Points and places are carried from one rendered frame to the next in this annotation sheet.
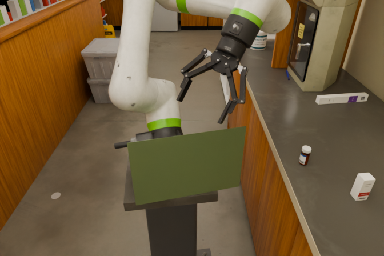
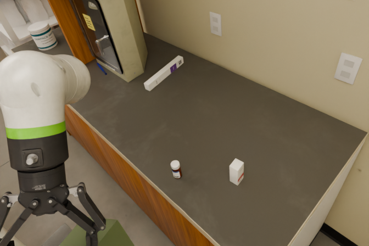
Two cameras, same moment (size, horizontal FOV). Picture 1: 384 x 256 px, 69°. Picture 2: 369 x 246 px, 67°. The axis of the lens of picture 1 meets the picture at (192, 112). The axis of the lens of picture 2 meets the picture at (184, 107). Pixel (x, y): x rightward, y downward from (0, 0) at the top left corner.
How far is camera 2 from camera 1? 0.39 m
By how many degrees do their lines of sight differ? 32
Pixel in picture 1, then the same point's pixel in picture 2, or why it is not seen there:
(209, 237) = not seen: outside the picture
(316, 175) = (196, 182)
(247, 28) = (50, 147)
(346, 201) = (231, 192)
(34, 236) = not seen: outside the picture
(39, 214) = not seen: outside the picture
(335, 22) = (119, 4)
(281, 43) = (74, 38)
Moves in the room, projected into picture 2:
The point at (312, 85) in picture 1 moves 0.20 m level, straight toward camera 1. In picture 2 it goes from (133, 72) to (140, 94)
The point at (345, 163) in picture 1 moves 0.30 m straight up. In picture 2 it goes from (208, 149) to (202, 91)
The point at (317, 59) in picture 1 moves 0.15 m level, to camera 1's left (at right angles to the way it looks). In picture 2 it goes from (123, 47) to (97, 61)
